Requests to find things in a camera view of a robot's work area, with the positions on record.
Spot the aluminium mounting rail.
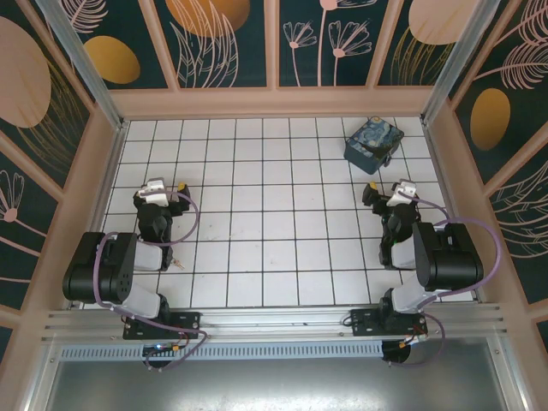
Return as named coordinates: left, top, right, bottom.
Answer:
left=42, top=302, right=509, bottom=343

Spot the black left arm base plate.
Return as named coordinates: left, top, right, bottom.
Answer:
left=122, top=311, right=202, bottom=342

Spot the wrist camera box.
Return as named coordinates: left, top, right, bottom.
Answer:
left=139, top=178, right=170, bottom=206
left=387, top=179, right=418, bottom=207

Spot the grey sheet metal panel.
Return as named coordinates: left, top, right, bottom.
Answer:
left=42, top=359, right=523, bottom=411

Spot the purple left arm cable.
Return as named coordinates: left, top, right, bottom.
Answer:
left=92, top=190, right=211, bottom=373

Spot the aluminium frame post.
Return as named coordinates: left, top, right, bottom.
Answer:
left=419, top=0, right=510, bottom=125
left=36, top=0, right=129, bottom=132

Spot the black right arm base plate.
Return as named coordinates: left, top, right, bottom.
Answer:
left=349, top=307, right=429, bottom=339

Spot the dark blue starry-print box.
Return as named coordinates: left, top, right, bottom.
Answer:
left=343, top=115, right=406, bottom=175

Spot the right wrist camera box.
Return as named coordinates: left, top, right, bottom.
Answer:
left=387, top=179, right=418, bottom=207

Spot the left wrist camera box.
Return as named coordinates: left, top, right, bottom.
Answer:
left=139, top=178, right=170, bottom=206

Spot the grey slotted cable duct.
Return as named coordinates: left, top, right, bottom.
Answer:
left=59, top=340, right=384, bottom=361

